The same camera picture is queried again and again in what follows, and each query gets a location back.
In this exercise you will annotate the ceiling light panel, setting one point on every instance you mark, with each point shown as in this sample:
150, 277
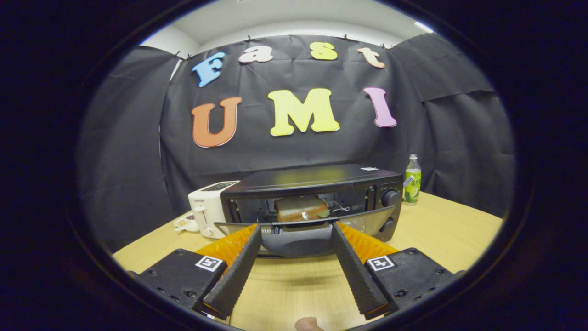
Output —
423, 27

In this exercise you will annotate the white pop-up toaster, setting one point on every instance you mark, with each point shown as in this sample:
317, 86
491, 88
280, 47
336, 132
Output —
206, 207

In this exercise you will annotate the small white snack dish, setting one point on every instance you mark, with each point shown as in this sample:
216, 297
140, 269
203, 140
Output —
183, 223

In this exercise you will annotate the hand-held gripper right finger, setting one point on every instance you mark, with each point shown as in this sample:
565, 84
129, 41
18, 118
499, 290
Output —
356, 271

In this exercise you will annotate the toast sandwich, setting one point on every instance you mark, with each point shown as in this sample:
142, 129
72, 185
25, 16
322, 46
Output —
298, 209

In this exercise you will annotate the green label drink bottle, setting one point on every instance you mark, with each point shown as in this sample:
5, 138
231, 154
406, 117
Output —
412, 184

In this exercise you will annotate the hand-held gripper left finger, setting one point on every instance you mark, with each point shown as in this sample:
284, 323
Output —
236, 276

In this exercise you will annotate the black toaster oven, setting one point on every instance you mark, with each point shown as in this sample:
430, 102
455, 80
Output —
312, 177

